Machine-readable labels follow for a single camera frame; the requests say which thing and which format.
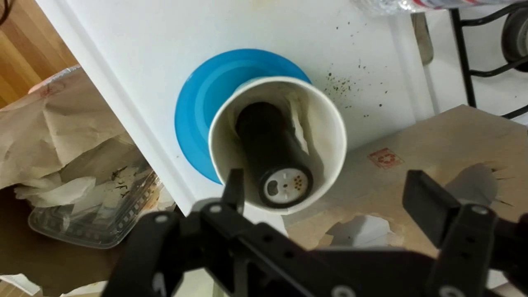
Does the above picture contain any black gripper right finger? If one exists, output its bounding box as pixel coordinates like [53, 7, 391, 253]
[402, 171, 528, 297]

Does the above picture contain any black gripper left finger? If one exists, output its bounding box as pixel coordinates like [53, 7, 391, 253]
[100, 169, 318, 297]

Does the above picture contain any dotted paper cup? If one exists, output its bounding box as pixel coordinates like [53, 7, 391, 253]
[206, 75, 350, 218]

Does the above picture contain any clear plastic container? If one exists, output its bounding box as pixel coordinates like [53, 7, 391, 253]
[26, 164, 161, 253]

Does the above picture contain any white gas stove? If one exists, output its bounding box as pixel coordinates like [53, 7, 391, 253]
[384, 0, 528, 121]

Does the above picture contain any brown paper bag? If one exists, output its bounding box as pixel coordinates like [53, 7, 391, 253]
[0, 65, 161, 195]

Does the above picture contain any black burner grate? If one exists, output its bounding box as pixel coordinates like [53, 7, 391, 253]
[449, 0, 528, 121]

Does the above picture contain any white cutting board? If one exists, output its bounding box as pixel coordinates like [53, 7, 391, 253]
[34, 0, 442, 222]

